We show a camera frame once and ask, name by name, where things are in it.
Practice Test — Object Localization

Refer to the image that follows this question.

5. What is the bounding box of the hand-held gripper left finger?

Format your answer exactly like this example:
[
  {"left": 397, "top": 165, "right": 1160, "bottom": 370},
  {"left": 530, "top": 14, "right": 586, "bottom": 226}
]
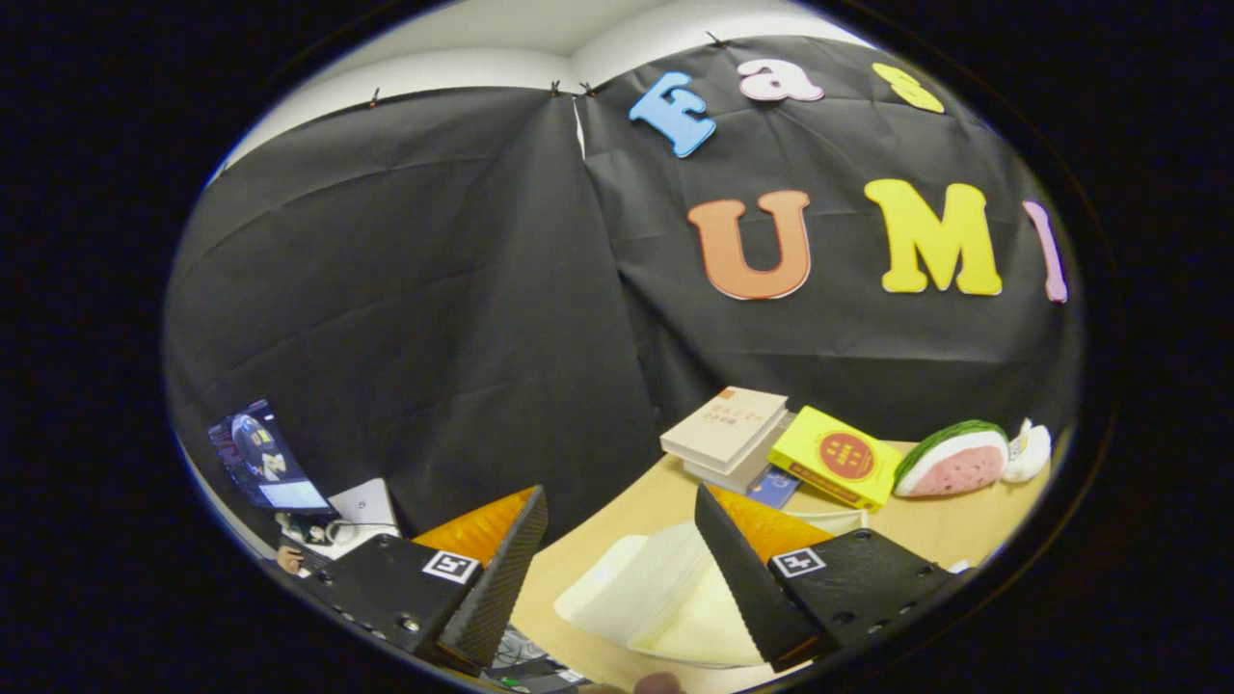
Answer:
[{"left": 289, "top": 485, "right": 549, "bottom": 676}]

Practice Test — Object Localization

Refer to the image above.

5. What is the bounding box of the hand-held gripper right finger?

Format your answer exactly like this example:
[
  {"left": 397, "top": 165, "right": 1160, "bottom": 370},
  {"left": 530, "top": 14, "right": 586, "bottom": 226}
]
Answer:
[{"left": 694, "top": 484, "right": 965, "bottom": 674}]

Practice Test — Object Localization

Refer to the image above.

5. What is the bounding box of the cream fabric storage box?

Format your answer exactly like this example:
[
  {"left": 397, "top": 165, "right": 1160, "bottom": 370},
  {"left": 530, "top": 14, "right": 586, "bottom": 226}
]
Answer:
[{"left": 554, "top": 511, "right": 869, "bottom": 668}]

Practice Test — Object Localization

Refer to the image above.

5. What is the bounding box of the blue book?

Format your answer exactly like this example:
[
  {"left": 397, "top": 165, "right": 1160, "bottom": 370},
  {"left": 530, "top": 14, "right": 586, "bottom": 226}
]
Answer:
[{"left": 747, "top": 467, "right": 803, "bottom": 510}]

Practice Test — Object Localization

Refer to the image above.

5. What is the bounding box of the white thick book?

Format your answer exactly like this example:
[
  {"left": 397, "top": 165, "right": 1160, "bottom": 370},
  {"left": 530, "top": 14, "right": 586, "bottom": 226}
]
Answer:
[{"left": 683, "top": 414, "right": 796, "bottom": 494}]

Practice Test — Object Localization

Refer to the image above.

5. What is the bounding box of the white laptop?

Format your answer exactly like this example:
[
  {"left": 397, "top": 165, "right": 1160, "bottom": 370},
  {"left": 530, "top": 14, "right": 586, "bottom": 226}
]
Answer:
[{"left": 328, "top": 479, "right": 398, "bottom": 555}]

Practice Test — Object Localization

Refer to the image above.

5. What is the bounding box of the yellow book with red circle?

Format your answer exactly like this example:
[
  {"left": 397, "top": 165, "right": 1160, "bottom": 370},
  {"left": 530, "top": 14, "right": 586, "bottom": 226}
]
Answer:
[{"left": 767, "top": 406, "right": 904, "bottom": 512}]

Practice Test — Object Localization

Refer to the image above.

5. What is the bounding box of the watermelon slice plush toy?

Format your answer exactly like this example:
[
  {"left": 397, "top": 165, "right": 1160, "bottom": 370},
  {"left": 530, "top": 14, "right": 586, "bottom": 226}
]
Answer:
[{"left": 893, "top": 420, "right": 1010, "bottom": 498}]

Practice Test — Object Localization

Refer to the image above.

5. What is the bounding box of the white plush toy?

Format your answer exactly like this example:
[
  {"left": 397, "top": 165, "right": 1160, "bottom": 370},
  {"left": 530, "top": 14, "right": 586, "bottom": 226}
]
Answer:
[{"left": 1001, "top": 418, "right": 1052, "bottom": 483}]

